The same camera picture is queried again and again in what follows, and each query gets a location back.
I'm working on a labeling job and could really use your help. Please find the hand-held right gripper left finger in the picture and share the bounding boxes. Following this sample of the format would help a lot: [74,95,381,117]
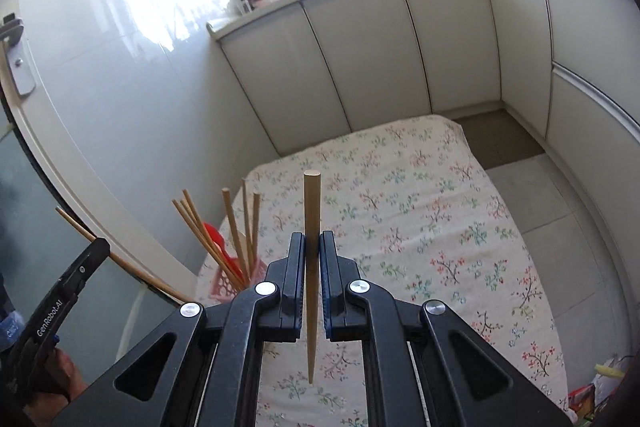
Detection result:
[52,232,307,427]

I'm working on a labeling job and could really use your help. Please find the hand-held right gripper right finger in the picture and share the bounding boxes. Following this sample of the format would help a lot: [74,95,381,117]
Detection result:
[320,230,573,427]

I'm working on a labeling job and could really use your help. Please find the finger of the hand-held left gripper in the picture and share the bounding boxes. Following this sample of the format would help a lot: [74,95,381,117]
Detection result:
[59,237,111,304]

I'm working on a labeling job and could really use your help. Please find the round bamboo chopstick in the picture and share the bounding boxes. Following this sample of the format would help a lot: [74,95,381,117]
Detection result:
[55,206,193,305]
[303,170,323,384]

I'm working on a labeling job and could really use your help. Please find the pink perforated plastic basket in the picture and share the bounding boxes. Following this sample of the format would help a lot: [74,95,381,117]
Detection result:
[207,232,269,306]

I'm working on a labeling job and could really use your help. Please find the bunch of wooden chopsticks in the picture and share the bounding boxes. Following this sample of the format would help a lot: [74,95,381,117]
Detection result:
[171,178,262,290]

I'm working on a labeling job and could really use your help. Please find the red plastic spoon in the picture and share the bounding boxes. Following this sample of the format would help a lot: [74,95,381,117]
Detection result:
[201,222,246,288]

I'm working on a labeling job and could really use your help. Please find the person's left hand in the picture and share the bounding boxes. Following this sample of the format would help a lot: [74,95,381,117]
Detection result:
[25,349,88,413]

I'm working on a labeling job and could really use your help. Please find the floral tablecloth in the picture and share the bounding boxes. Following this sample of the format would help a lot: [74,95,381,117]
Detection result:
[192,114,571,427]

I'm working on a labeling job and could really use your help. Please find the brown floor mat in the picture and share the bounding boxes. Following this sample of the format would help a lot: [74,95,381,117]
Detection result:
[452,111,546,170]

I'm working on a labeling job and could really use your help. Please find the white kitchen cabinets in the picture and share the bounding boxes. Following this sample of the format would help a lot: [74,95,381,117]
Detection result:
[207,0,640,208]

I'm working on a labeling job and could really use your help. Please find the red packet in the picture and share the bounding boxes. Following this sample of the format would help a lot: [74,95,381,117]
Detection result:
[570,384,598,418]

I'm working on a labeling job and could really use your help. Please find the yellow plastic bag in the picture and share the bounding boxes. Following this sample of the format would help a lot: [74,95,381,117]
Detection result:
[595,357,631,382]

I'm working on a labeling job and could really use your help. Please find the glass door with pale frame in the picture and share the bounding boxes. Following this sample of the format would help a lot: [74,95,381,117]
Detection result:
[0,14,201,388]

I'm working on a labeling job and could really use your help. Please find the silver door handle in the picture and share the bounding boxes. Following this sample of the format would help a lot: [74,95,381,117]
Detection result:
[0,14,37,96]

